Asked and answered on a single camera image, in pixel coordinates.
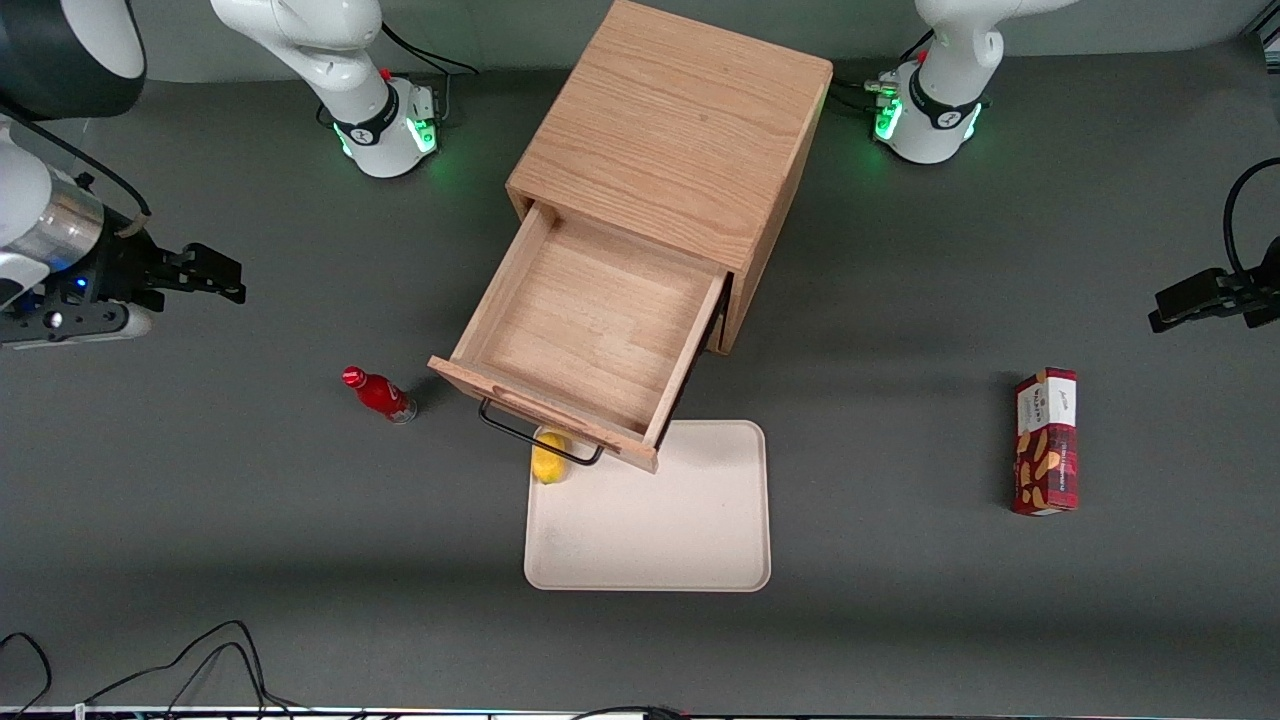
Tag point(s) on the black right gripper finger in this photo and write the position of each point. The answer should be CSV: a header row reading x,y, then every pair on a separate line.
x,y
205,258
215,284

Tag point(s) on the cream plastic tray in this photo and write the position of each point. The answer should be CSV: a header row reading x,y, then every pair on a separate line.
x,y
650,520

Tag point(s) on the yellow lemon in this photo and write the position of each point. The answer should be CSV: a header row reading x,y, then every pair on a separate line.
x,y
548,470

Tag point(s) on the red bottle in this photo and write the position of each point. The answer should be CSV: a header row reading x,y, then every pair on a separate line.
x,y
382,397

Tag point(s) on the wooden drawer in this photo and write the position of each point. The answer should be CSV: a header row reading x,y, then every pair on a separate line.
x,y
590,320

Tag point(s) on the wooden drawer cabinet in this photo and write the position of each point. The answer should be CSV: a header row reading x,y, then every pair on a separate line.
x,y
680,120

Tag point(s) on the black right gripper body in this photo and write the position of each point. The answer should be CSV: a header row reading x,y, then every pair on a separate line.
x,y
118,266

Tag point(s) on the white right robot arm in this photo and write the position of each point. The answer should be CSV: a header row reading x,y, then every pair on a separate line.
x,y
330,60

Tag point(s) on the red snack box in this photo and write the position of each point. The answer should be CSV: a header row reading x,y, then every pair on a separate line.
x,y
1046,445

